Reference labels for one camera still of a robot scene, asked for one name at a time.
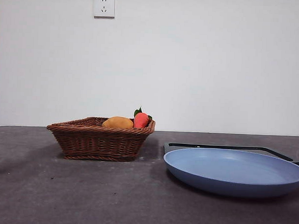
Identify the blue round plate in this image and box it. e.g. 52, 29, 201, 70
162, 146, 299, 200

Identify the orange-red carrot with leaves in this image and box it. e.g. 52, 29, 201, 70
133, 106, 154, 129

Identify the yellow-brown potato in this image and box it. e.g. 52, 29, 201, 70
101, 115, 135, 129

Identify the brown wicker basket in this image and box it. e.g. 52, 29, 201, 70
45, 114, 156, 163

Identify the black rectangular tray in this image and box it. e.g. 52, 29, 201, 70
162, 141, 299, 169

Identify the white wall power socket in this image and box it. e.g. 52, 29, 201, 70
93, 0, 116, 19

